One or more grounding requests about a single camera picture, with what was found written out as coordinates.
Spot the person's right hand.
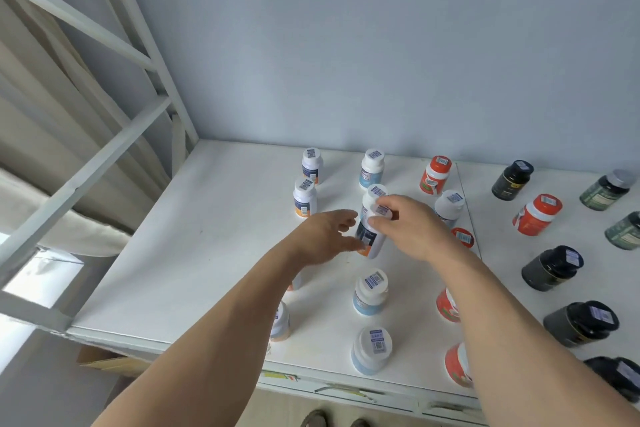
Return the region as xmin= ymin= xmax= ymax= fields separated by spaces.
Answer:
xmin=367 ymin=193 xmax=463 ymax=265

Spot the person's left hand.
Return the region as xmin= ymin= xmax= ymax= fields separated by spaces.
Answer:
xmin=285 ymin=209 xmax=369 ymax=268

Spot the red bottle red cap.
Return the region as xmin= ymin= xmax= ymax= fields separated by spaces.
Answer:
xmin=449 ymin=227 xmax=476 ymax=250
xmin=435 ymin=287 xmax=462 ymax=324
xmin=511 ymin=193 xmax=564 ymax=237
xmin=419 ymin=155 xmax=453 ymax=196
xmin=443 ymin=341 xmax=475 ymax=388

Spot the black bottle black cap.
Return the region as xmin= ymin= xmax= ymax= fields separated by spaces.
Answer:
xmin=582 ymin=355 xmax=640 ymax=404
xmin=521 ymin=245 xmax=585 ymax=292
xmin=491 ymin=159 xmax=535 ymax=202
xmin=543 ymin=300 xmax=621 ymax=348

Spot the green bottle grey cap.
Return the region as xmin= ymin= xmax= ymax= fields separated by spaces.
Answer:
xmin=603 ymin=211 xmax=640 ymax=252
xmin=579 ymin=169 xmax=637 ymax=212

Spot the person's right forearm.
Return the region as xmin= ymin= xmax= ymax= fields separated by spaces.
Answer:
xmin=427 ymin=249 xmax=640 ymax=427

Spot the person's left forearm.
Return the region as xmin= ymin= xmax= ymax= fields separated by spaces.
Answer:
xmin=92 ymin=254 xmax=321 ymax=427

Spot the person's left sandal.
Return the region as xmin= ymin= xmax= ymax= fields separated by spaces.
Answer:
xmin=299 ymin=409 xmax=330 ymax=427

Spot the white metal shelf rack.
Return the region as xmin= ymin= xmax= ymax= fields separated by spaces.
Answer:
xmin=0 ymin=0 xmax=640 ymax=427

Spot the cardboard box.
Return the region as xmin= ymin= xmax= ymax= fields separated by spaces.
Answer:
xmin=75 ymin=345 xmax=151 ymax=378

